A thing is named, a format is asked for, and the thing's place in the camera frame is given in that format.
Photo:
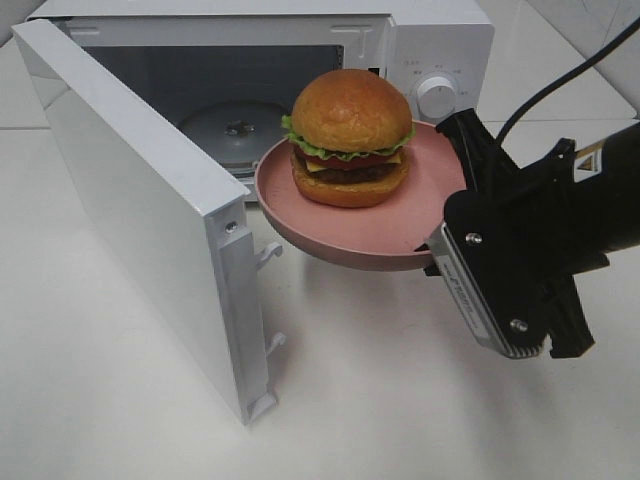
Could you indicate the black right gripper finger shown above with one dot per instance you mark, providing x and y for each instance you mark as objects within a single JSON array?
[
  {"x": 484, "y": 163},
  {"x": 567, "y": 327}
]

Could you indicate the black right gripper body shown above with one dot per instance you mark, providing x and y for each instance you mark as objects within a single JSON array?
[{"x": 550, "y": 215}]

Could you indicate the pink round plate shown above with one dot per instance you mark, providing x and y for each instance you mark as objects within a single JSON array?
[{"x": 385, "y": 237}]

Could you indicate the burger with lettuce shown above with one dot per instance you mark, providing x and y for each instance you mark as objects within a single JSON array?
[{"x": 348, "y": 129}]

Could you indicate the white microwave door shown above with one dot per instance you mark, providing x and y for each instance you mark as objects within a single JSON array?
[{"x": 173, "y": 216}]

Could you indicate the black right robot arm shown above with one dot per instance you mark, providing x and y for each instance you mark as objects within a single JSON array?
[{"x": 616, "y": 195}]

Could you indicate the upper white microwave knob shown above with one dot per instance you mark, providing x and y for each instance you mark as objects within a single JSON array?
[{"x": 436, "y": 96}]

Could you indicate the white microwave oven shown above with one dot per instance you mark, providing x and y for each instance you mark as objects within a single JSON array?
[{"x": 183, "y": 56}]

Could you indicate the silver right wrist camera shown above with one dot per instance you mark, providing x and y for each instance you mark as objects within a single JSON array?
[{"x": 488, "y": 279}]

